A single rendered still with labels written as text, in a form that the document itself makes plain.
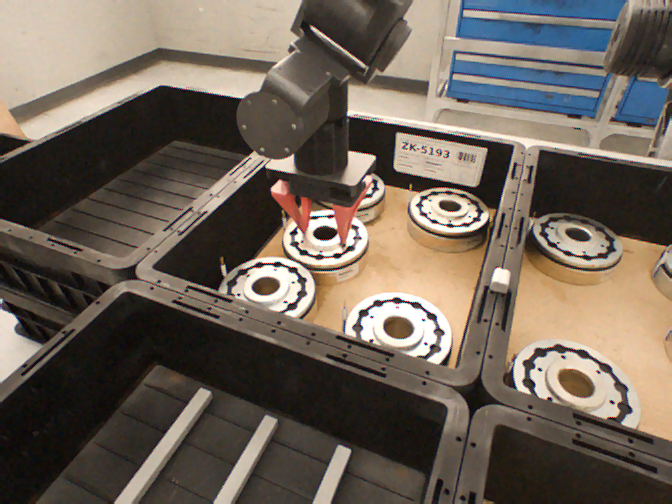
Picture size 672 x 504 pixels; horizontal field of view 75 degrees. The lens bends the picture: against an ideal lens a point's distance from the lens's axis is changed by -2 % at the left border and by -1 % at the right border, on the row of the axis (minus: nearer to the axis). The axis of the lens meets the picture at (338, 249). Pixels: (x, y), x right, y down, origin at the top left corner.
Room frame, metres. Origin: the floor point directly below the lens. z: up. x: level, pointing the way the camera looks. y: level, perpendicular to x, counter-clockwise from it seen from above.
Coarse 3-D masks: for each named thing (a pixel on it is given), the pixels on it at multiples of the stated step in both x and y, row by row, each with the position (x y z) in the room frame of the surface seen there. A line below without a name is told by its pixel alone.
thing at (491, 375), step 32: (576, 160) 0.49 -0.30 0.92; (608, 160) 0.48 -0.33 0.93; (512, 224) 0.35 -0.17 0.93; (512, 256) 0.30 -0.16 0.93; (512, 288) 0.26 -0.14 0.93; (512, 320) 0.23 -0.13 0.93; (480, 384) 0.17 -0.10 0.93; (544, 416) 0.15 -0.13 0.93; (576, 416) 0.15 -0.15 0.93; (640, 448) 0.13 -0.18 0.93
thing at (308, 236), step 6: (318, 222) 0.44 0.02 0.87; (324, 222) 0.44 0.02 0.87; (330, 222) 0.44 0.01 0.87; (312, 228) 0.43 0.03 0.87; (318, 228) 0.43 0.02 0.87; (324, 228) 0.43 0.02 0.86; (330, 228) 0.43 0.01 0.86; (306, 234) 0.42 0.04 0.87; (312, 234) 0.42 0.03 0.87; (306, 240) 0.41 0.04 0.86; (312, 240) 0.40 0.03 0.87; (336, 240) 0.40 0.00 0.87; (312, 246) 0.40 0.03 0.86; (318, 246) 0.40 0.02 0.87; (324, 246) 0.40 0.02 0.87; (330, 246) 0.40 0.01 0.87; (336, 246) 0.40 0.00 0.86
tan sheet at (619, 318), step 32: (640, 256) 0.42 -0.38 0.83; (544, 288) 0.36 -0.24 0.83; (576, 288) 0.36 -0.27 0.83; (608, 288) 0.36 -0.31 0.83; (640, 288) 0.36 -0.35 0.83; (544, 320) 0.31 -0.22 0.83; (576, 320) 0.31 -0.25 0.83; (608, 320) 0.31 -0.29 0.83; (640, 320) 0.31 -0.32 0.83; (512, 352) 0.27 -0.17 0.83; (608, 352) 0.27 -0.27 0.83; (640, 352) 0.27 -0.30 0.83; (640, 384) 0.24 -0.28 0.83
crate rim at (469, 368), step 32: (416, 128) 0.57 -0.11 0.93; (512, 160) 0.48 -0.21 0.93; (224, 192) 0.41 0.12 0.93; (512, 192) 0.41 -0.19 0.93; (192, 224) 0.35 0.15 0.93; (160, 256) 0.30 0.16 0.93; (192, 288) 0.27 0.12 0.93; (480, 288) 0.26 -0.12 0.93; (256, 320) 0.23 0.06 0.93; (288, 320) 0.23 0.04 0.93; (480, 320) 0.24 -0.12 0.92; (352, 352) 0.20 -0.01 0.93; (384, 352) 0.20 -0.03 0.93; (480, 352) 0.20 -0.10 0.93; (448, 384) 0.17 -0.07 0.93
